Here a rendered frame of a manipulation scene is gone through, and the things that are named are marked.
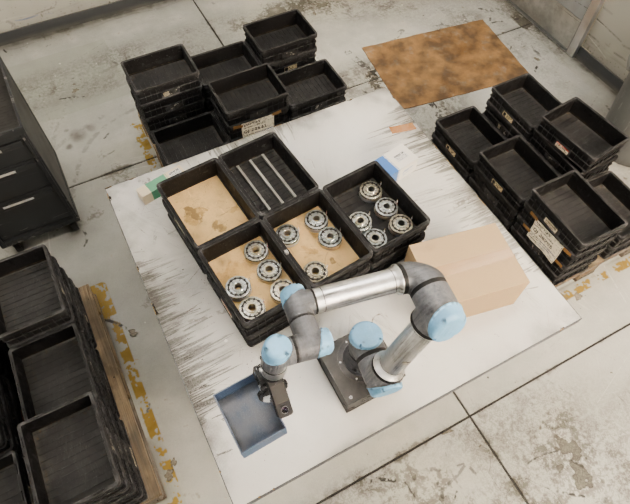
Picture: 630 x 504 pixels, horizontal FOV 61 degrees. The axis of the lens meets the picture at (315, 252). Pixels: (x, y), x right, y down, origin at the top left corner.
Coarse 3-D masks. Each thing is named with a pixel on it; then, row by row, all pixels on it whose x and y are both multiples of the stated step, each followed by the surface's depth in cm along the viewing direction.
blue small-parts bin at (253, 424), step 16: (240, 384) 168; (256, 384) 172; (224, 400) 169; (240, 400) 169; (256, 400) 169; (224, 416) 161; (240, 416) 167; (256, 416) 167; (272, 416) 167; (240, 432) 164; (256, 432) 164; (272, 432) 164; (240, 448) 162; (256, 448) 159
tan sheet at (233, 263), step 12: (252, 240) 230; (228, 252) 226; (240, 252) 226; (216, 264) 223; (228, 264) 223; (240, 264) 223; (252, 264) 223; (228, 276) 220; (252, 276) 220; (288, 276) 221; (252, 288) 217; (264, 288) 218; (264, 300) 215
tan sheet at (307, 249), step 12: (300, 216) 237; (276, 228) 233; (300, 228) 233; (300, 240) 230; (312, 240) 230; (300, 252) 227; (312, 252) 227; (324, 252) 227; (336, 252) 227; (348, 252) 227; (300, 264) 224; (336, 264) 224; (348, 264) 224
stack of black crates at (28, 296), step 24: (0, 264) 250; (24, 264) 257; (48, 264) 249; (0, 288) 253; (24, 288) 254; (48, 288) 254; (72, 288) 278; (0, 312) 245; (24, 312) 247; (48, 312) 247; (72, 312) 248; (0, 336) 230; (24, 336) 238
